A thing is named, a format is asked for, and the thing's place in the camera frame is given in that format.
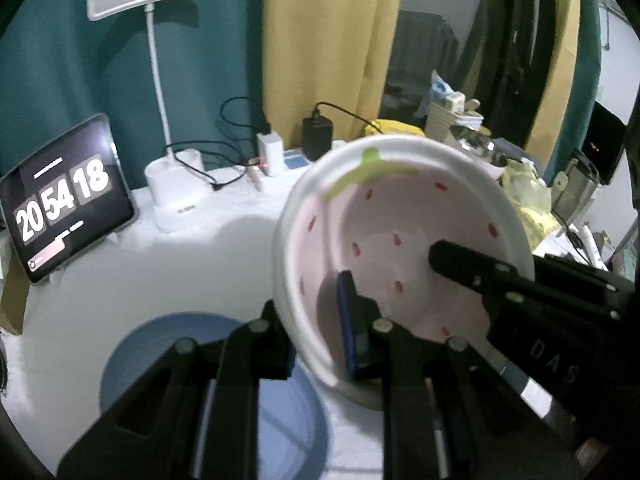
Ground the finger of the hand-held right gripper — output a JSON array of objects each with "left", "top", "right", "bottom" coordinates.
[
  {"left": 532, "top": 254, "right": 636, "bottom": 295},
  {"left": 429, "top": 240, "right": 538, "bottom": 306}
]

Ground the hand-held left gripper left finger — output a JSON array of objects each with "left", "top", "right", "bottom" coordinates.
[{"left": 56, "top": 300, "right": 296, "bottom": 480}]

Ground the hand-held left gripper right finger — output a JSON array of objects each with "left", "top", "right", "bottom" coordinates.
[{"left": 336, "top": 270, "right": 583, "bottom": 480}]

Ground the pink strawberry bowl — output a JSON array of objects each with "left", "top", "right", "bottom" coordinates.
[{"left": 272, "top": 134, "right": 537, "bottom": 411}]

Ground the blue plate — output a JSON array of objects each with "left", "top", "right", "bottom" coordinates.
[{"left": 99, "top": 311, "right": 332, "bottom": 480}]

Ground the yellow tissue pack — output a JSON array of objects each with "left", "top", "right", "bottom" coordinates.
[{"left": 500, "top": 157, "right": 563, "bottom": 248}]

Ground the steel bowl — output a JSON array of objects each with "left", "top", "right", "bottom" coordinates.
[{"left": 449, "top": 125, "right": 508, "bottom": 166}]

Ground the black appliance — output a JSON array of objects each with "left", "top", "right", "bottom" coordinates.
[{"left": 590, "top": 100, "right": 627, "bottom": 186}]

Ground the white woven basket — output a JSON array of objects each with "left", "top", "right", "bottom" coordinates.
[{"left": 426, "top": 102, "right": 483, "bottom": 141}]

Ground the yellow plastic bag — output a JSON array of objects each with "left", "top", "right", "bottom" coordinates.
[{"left": 362, "top": 119, "right": 426, "bottom": 138}]

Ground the blue white packet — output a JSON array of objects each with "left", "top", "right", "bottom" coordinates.
[{"left": 430, "top": 70, "right": 458, "bottom": 103}]

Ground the white power strip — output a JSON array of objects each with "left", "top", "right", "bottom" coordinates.
[{"left": 247, "top": 149, "right": 313, "bottom": 192}]

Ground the white charger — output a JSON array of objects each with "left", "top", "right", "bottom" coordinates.
[{"left": 256, "top": 131, "right": 285, "bottom": 178}]

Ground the black charger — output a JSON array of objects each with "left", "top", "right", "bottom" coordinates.
[{"left": 301, "top": 115, "right": 334, "bottom": 162}]

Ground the teal curtain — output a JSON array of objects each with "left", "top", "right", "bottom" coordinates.
[
  {"left": 0, "top": 0, "right": 271, "bottom": 196},
  {"left": 575, "top": 0, "right": 603, "bottom": 161}
]

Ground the yellow curtain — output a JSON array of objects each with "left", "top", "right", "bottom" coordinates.
[
  {"left": 530, "top": 0, "right": 583, "bottom": 171},
  {"left": 262, "top": 0, "right": 408, "bottom": 141}
]

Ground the tablet with clock display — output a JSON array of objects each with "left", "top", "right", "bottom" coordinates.
[{"left": 0, "top": 112, "right": 140, "bottom": 285}]

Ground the cardboard box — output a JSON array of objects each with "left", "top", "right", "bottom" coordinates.
[{"left": 0, "top": 255, "right": 31, "bottom": 336}]

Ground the black lamp cable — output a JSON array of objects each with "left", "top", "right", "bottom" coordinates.
[{"left": 165, "top": 96, "right": 273, "bottom": 192}]

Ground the black charger cable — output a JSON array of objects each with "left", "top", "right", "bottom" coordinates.
[{"left": 311, "top": 101, "right": 381, "bottom": 136}]

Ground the black door frame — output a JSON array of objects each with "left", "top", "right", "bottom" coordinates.
[{"left": 475, "top": 0, "right": 561, "bottom": 146}]

